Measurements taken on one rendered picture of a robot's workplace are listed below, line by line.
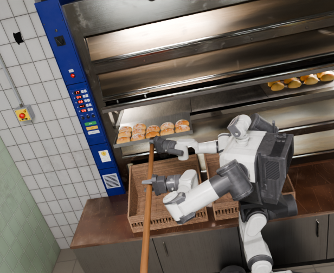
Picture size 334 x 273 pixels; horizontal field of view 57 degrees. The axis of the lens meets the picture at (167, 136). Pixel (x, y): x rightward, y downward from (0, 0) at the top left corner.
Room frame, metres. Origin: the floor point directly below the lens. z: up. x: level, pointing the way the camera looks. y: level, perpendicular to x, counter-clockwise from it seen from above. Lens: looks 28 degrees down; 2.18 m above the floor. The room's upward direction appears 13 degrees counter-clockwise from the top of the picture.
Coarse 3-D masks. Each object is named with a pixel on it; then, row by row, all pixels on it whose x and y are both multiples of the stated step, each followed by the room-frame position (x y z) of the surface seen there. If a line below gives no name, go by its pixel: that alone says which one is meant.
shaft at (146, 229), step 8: (152, 144) 1.76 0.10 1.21; (152, 152) 1.66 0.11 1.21; (152, 160) 1.57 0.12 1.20; (152, 168) 1.49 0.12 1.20; (144, 216) 1.12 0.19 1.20; (144, 224) 1.06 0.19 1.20; (144, 232) 1.01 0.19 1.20; (144, 240) 0.96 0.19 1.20; (144, 248) 0.92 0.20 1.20; (144, 256) 0.88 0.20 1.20; (144, 264) 0.84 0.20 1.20; (144, 272) 0.81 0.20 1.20
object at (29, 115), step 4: (16, 108) 2.22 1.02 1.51; (20, 108) 2.20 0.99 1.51; (24, 108) 2.19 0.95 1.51; (28, 108) 2.21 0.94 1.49; (16, 112) 2.19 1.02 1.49; (20, 112) 2.19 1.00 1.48; (28, 112) 2.19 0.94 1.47; (32, 112) 2.23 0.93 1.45; (28, 116) 2.18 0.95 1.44; (32, 116) 2.21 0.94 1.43; (20, 120) 2.19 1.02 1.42; (24, 120) 2.19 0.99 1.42
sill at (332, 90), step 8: (328, 88) 2.01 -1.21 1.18; (280, 96) 2.06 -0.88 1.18; (288, 96) 2.03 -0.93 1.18; (296, 96) 2.00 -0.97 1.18; (304, 96) 2.00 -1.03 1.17; (312, 96) 1.99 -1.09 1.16; (320, 96) 1.98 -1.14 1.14; (240, 104) 2.10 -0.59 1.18; (248, 104) 2.06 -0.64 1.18; (256, 104) 2.04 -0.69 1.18; (264, 104) 2.03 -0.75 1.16; (272, 104) 2.03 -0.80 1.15; (192, 112) 2.15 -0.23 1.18; (200, 112) 2.12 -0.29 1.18; (208, 112) 2.09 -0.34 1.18; (216, 112) 2.08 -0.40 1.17; (224, 112) 2.07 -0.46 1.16; (232, 112) 2.06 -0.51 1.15
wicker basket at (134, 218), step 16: (160, 160) 2.11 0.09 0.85; (176, 160) 2.09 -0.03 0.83; (192, 160) 2.07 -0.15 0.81; (144, 176) 2.10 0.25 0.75; (144, 192) 2.07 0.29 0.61; (128, 208) 1.75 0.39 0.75; (144, 208) 1.90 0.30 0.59; (160, 208) 1.86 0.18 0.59; (160, 224) 1.65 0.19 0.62; (176, 224) 1.64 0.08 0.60
